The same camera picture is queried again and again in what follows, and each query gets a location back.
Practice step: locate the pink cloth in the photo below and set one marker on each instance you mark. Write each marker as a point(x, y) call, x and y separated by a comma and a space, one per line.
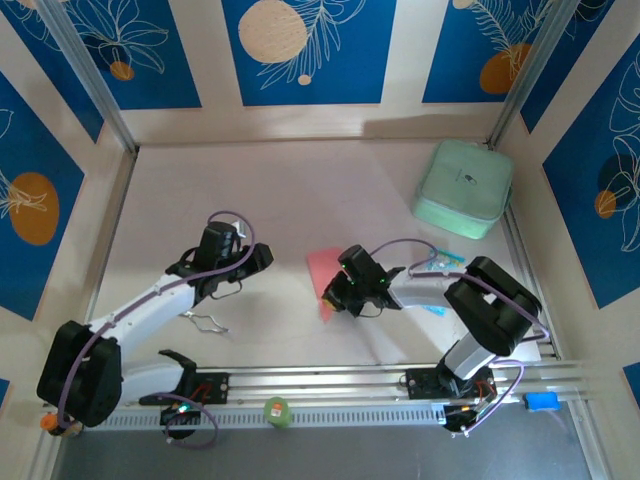
point(322, 272)

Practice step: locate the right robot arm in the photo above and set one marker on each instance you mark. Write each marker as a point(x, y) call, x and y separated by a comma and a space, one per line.
point(492, 307)

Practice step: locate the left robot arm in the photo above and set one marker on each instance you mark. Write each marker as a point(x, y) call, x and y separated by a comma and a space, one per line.
point(80, 375)

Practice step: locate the light blue packet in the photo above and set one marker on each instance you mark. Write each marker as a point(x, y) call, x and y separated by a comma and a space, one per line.
point(436, 311)

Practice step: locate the colourful candy packet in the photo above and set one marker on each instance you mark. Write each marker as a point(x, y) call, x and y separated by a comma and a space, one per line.
point(445, 260)

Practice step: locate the mint green zip pouch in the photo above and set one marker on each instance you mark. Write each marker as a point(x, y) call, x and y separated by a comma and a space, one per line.
point(465, 190)

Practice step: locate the black controller board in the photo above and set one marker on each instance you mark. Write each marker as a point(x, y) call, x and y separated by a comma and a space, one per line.
point(180, 407)
point(465, 415)

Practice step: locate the blue box device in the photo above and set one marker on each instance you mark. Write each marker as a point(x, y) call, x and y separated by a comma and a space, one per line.
point(540, 402)

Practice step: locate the brown bottle orange cap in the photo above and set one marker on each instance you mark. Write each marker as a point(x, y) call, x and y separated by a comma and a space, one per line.
point(48, 423)

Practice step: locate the aluminium mounting rail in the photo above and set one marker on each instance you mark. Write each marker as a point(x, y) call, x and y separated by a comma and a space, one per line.
point(325, 382)

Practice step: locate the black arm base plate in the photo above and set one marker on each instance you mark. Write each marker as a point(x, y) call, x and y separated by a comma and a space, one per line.
point(420, 382)
point(217, 387)

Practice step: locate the aluminium side rail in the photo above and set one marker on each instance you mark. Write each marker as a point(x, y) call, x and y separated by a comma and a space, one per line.
point(516, 240)

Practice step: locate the aluminium frame post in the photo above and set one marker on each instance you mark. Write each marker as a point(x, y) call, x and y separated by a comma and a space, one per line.
point(530, 75)
point(89, 75)

